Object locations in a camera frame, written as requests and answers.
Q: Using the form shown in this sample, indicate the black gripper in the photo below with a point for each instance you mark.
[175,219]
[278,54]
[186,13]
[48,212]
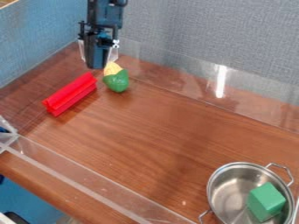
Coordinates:
[104,21]

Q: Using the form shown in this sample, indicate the yellow green toy corn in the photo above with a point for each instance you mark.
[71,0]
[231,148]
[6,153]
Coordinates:
[115,77]

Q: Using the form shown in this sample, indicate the red plastic block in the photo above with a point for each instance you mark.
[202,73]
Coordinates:
[70,94]

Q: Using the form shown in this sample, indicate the clear acrylic back barrier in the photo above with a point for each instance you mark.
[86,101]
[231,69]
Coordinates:
[245,93]

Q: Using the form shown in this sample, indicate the clear acrylic barrier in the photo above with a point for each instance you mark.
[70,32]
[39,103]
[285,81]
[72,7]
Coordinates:
[245,93]
[110,194]

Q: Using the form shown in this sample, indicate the clear acrylic front barrier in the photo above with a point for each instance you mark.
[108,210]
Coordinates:
[110,194]

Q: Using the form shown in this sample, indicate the stainless steel pot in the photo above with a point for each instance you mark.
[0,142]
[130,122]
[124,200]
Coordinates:
[230,186]

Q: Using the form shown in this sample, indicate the green wooden cube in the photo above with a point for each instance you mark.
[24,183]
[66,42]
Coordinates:
[265,202]

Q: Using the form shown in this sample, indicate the clear acrylic left bracket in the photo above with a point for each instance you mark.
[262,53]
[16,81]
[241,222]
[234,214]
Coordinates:
[8,134]

